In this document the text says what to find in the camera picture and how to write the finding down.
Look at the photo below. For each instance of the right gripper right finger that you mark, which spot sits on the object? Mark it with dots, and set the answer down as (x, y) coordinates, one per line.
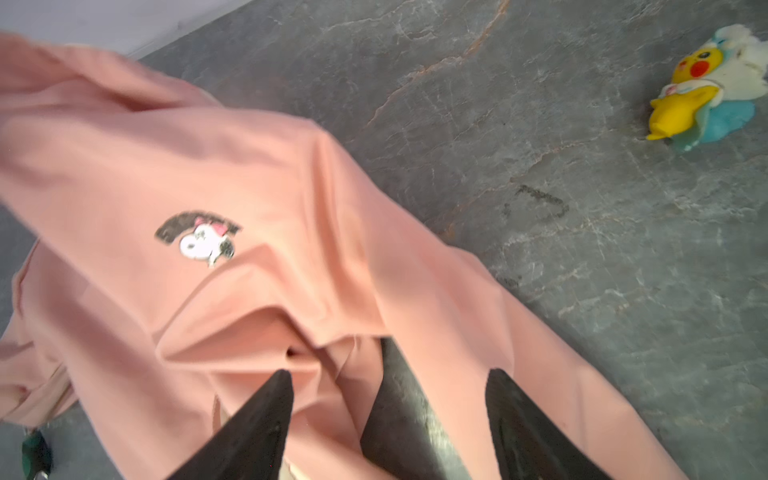
(527, 444)

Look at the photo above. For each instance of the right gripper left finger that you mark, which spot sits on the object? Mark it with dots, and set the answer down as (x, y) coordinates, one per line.
(250, 446)

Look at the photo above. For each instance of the pink Snoopy zip jacket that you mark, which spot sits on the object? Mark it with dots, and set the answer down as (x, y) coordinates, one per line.
(186, 251)

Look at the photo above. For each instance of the green handled tool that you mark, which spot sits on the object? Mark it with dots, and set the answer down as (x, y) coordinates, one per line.
(37, 459)

